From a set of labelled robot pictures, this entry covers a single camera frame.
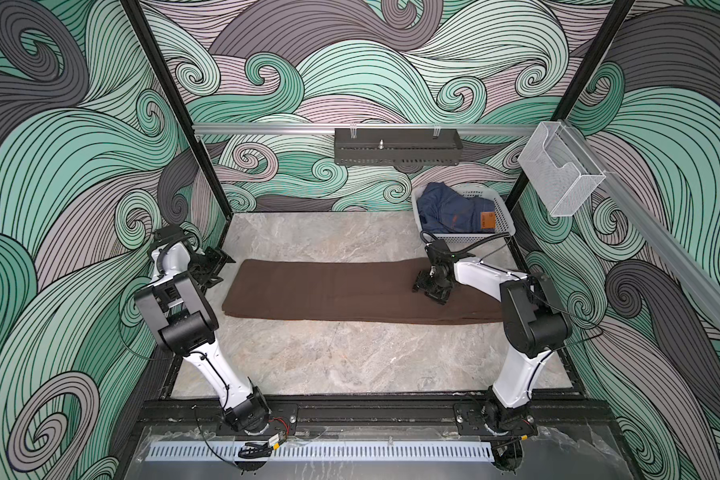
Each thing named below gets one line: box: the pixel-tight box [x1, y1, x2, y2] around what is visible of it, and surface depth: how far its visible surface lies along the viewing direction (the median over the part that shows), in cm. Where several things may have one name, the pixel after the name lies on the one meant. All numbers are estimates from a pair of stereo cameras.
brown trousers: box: [222, 258, 503, 324], surface depth 100 cm
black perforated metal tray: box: [334, 128, 464, 167], surface depth 97 cm
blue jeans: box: [416, 182, 496, 234], surface depth 113 cm
